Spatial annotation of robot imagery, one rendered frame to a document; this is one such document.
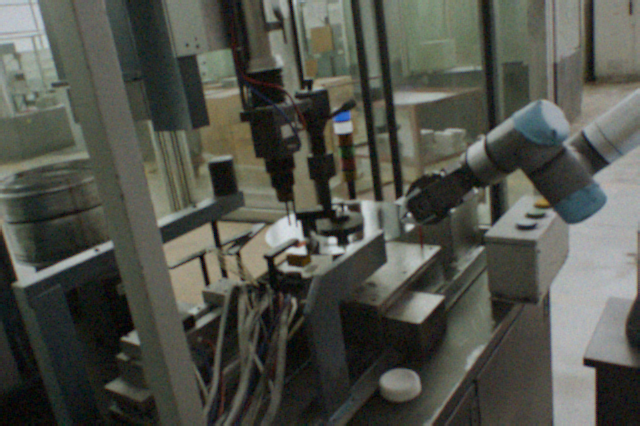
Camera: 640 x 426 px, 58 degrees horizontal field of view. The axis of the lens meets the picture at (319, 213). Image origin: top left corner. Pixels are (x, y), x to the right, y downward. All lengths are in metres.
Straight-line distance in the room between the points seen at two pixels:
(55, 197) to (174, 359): 0.95
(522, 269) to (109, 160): 0.92
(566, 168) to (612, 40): 8.57
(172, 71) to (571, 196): 0.71
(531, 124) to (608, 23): 8.59
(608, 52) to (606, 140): 8.48
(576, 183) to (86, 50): 0.70
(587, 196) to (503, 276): 0.40
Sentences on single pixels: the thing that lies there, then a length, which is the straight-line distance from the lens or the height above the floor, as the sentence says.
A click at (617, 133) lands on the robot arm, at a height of 1.13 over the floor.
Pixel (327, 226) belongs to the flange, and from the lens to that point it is 1.24.
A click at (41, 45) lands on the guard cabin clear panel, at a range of 2.05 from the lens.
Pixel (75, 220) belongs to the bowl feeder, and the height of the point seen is 1.00.
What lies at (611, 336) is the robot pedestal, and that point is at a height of 0.75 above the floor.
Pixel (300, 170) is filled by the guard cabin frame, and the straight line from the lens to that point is 1.87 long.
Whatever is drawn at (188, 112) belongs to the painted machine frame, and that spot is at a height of 1.25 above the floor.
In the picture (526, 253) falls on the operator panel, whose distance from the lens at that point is 1.27.
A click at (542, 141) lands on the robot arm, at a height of 1.16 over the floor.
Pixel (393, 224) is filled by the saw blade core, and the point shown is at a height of 0.95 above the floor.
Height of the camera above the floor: 1.36
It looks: 17 degrees down
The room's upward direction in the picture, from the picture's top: 9 degrees counter-clockwise
